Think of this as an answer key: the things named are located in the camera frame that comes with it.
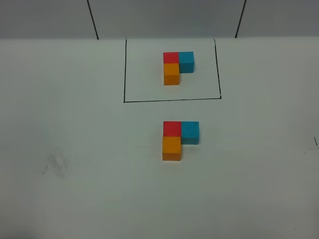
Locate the red template cube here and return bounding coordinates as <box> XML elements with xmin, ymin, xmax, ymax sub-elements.
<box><xmin>163</xmin><ymin>52</ymin><xmax>179</xmax><ymax>64</ymax></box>

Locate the orange template cube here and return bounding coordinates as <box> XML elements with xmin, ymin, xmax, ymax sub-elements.
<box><xmin>163</xmin><ymin>63</ymin><xmax>180</xmax><ymax>85</ymax></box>

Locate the blue wooden cube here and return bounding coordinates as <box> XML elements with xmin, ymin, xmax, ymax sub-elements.
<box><xmin>181</xmin><ymin>121</ymin><xmax>199</xmax><ymax>145</ymax></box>

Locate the orange wooden cube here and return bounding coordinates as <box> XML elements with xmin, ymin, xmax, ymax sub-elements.
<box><xmin>162</xmin><ymin>136</ymin><xmax>181</xmax><ymax>161</ymax></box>

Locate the blue template cube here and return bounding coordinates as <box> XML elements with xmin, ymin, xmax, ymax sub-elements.
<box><xmin>178</xmin><ymin>51</ymin><xmax>195</xmax><ymax>74</ymax></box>

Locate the red wooden cube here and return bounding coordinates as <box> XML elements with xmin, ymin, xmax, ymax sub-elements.
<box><xmin>163</xmin><ymin>121</ymin><xmax>181</xmax><ymax>137</ymax></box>

